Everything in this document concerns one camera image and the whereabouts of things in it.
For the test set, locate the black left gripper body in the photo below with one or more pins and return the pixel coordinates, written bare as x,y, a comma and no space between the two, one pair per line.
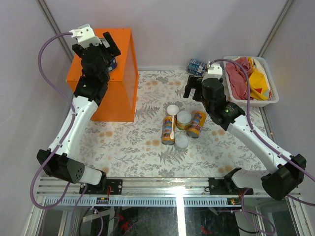
106,55

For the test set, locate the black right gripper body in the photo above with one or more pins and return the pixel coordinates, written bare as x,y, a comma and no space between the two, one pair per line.
221,80

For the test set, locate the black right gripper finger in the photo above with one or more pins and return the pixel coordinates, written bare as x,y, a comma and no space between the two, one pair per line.
198,96
192,83

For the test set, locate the blue tin can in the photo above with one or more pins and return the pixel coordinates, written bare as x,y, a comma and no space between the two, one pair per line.
113,64
196,67

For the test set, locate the orange wooden box shelf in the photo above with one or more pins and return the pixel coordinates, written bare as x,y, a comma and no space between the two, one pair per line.
119,101

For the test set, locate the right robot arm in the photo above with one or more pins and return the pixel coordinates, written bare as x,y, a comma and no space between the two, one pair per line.
284,172

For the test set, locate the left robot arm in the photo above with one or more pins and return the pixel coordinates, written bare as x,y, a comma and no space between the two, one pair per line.
58,159

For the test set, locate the lying blue tin can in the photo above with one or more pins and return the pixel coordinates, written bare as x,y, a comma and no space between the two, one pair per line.
196,67

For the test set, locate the lying yellow porridge can right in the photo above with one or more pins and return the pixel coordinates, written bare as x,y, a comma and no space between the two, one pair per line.
196,124

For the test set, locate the upright yellow can white lid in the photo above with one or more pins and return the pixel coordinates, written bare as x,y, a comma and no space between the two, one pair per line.
183,120

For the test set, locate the rear can white lid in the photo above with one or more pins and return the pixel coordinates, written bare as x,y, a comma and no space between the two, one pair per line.
172,110

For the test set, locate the pink cloth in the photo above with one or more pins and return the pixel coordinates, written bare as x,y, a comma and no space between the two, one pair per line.
237,78

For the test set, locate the yellow cloth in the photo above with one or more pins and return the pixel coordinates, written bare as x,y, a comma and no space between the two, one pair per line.
259,85

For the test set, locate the lying yellow can with spoon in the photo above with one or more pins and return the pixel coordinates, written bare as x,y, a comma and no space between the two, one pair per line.
167,126

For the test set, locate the white plastic basket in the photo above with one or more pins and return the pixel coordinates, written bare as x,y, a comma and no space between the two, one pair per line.
273,97

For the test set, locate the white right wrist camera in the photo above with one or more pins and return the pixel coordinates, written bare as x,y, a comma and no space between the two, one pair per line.
214,70

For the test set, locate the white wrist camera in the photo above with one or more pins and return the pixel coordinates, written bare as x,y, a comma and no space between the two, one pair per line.
85,36
214,70

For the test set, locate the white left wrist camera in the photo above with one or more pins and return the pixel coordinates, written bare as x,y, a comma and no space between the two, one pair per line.
85,36

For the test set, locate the aluminium mounting rail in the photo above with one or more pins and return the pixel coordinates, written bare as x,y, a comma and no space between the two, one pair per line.
141,187

